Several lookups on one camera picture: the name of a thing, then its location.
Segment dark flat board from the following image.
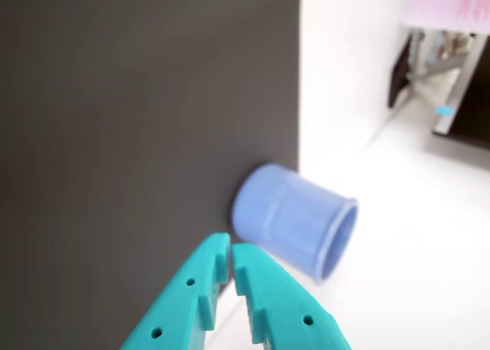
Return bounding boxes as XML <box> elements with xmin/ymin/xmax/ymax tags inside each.
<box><xmin>386</xmin><ymin>30</ymin><xmax>425</xmax><ymax>110</ymax></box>

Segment pink patterned cloth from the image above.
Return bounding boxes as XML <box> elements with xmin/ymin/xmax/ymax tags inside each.
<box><xmin>401</xmin><ymin>0</ymin><xmax>490</xmax><ymax>35</ymax></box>

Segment dark grey ribbed mat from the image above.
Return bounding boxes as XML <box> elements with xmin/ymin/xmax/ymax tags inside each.
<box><xmin>0</xmin><ymin>0</ymin><xmax>305</xmax><ymax>350</ymax></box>

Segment black furniture panel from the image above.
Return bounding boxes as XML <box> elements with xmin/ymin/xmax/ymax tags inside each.
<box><xmin>431</xmin><ymin>35</ymin><xmax>490</xmax><ymax>152</ymax></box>

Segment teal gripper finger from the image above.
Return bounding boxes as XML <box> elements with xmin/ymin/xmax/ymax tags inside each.
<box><xmin>231</xmin><ymin>241</ymin><xmax>354</xmax><ymax>350</ymax></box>
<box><xmin>118</xmin><ymin>232</ymin><xmax>231</xmax><ymax>350</ymax></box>

